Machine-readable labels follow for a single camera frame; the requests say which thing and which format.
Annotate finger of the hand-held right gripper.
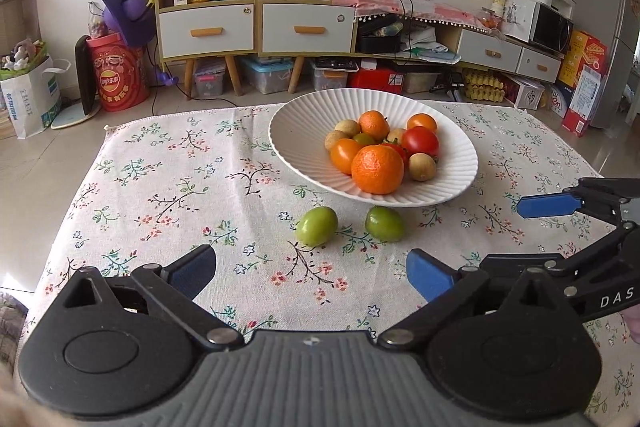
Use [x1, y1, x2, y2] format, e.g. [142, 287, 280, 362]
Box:
[516, 178, 640, 223]
[465, 222, 638, 282]

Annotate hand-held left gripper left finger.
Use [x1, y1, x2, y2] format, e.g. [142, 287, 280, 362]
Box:
[62, 244, 244, 353]

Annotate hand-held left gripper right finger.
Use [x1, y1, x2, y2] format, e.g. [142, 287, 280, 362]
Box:
[377, 249, 576, 350]

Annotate large mandarin orange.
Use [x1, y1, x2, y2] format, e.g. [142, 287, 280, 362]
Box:
[351, 144, 405, 195]

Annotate small red tomato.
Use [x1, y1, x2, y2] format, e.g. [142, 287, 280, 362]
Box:
[382, 141, 410, 165]

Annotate large red tomato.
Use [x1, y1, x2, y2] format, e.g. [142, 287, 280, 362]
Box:
[401, 126, 440, 158]

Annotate orange tomato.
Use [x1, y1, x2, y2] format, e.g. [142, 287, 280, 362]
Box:
[406, 113, 438, 132]
[330, 138, 365, 175]

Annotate white ribbed bowl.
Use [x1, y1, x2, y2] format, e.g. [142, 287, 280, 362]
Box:
[269, 88, 480, 208]

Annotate person's left forearm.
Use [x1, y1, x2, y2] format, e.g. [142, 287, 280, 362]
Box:
[0, 357, 31, 427]

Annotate person's right hand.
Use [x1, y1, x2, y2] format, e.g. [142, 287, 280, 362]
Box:
[622, 307, 640, 350]

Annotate floral tablecloth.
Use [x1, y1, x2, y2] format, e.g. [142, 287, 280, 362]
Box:
[15, 99, 640, 418]

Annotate white red carton box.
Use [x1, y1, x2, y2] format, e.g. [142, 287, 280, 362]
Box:
[560, 64, 608, 138]

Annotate white cardboard box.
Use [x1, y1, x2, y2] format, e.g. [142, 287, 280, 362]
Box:
[502, 74, 546, 110]

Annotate egg tray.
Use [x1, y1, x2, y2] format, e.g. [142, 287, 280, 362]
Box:
[462, 69, 508, 102]

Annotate orange carton box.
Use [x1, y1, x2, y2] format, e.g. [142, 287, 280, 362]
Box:
[557, 29, 608, 90]

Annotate small mandarin orange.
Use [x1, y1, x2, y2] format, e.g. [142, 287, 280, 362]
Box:
[358, 110, 391, 141]

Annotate low white bench cabinet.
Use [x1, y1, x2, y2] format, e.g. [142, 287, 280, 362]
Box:
[357, 19, 563, 82]

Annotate black microwave oven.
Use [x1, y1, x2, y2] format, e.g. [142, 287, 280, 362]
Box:
[530, 2, 575, 54]

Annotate grey refrigerator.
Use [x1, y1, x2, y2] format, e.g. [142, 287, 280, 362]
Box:
[570, 0, 640, 128]

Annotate grey knitted cushion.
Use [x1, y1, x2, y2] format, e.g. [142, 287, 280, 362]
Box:
[0, 289, 28, 348]

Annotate small clear storage bin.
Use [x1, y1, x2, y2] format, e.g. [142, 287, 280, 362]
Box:
[194, 59, 227, 98]

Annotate purple toy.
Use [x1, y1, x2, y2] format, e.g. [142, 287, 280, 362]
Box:
[155, 59, 179, 86]

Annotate white round base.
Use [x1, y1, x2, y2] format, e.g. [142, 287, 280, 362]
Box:
[50, 99, 101, 130]

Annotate red flat box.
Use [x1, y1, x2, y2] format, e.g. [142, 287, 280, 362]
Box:
[348, 68, 403, 95]

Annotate red bucket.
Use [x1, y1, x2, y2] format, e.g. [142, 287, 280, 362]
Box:
[86, 32, 151, 112]

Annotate blue lid storage bin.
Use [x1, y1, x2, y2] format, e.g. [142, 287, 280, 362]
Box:
[240, 57, 294, 95]

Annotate black upright panel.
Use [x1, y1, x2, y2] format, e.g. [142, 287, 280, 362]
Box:
[75, 35, 97, 116]

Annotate white shopping bag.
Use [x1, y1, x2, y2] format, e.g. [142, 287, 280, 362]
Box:
[0, 55, 71, 139]

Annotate black box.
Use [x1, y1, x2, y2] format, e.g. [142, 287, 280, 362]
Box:
[357, 19, 403, 54]

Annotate wooden cabinet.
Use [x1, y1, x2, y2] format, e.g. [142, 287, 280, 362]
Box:
[152, 0, 361, 100]

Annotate pink cloth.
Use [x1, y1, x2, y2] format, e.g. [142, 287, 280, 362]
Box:
[315, 0, 501, 30]

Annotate white cabinet drawer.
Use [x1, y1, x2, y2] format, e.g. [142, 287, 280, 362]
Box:
[262, 3, 355, 54]
[159, 4, 255, 59]

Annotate clear snack bag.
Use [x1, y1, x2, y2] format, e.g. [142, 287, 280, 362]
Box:
[87, 1, 110, 38]

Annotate purple hat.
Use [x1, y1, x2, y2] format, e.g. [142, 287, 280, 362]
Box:
[101, 0, 158, 48]

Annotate stuffed toys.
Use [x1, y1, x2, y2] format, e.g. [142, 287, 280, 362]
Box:
[0, 38, 43, 70]

